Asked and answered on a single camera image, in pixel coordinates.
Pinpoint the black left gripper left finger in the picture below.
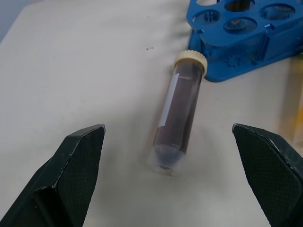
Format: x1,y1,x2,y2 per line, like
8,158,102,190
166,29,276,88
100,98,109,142
0,123,106,227

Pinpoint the centrifuge tube with brown liquid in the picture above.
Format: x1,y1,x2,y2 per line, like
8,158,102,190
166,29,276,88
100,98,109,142
146,50,208,177

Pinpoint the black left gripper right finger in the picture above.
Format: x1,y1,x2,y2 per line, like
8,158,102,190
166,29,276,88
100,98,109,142
232,122,303,227

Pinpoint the blue tube rack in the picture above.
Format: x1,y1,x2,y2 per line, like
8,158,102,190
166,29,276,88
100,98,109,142
185,0,303,83

